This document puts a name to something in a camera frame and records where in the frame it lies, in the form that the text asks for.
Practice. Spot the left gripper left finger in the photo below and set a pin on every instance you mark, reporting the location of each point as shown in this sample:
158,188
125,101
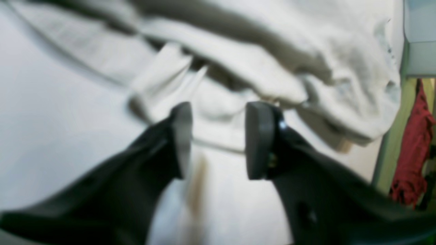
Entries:
114,203

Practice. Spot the green mat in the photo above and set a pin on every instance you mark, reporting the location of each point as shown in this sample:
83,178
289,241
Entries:
391,144

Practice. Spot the beige t-shirt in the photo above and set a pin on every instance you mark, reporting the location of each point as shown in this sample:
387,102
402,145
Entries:
321,55

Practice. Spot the dark red cloth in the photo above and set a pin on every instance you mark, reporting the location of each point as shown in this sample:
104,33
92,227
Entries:
408,183

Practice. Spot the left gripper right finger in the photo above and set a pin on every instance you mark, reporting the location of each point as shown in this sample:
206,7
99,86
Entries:
325,202

